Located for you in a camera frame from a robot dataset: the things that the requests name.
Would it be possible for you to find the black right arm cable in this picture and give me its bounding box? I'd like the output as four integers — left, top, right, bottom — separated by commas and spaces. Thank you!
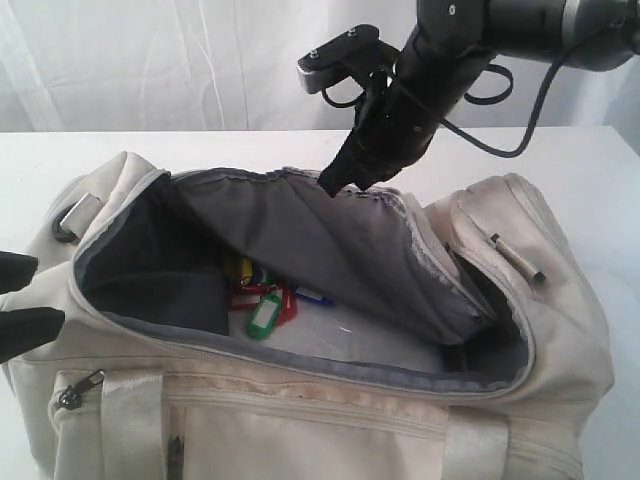
322, 24, 640, 159

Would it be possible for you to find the colourful key tag bunch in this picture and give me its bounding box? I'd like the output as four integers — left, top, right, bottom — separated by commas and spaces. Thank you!
222, 253, 334, 340

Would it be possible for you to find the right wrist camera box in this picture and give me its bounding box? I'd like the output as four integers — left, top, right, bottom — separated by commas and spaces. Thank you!
297, 24, 400, 94

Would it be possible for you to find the cream white duffel bag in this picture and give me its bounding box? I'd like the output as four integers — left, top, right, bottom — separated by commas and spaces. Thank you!
1, 152, 614, 479

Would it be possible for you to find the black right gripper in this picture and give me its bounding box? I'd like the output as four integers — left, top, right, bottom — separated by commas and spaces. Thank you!
319, 64, 445, 198

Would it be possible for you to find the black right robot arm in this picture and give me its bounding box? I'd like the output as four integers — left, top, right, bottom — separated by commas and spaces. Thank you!
298, 1, 639, 196

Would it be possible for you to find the white backdrop curtain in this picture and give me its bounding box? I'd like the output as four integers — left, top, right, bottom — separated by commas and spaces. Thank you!
0, 0, 640, 134

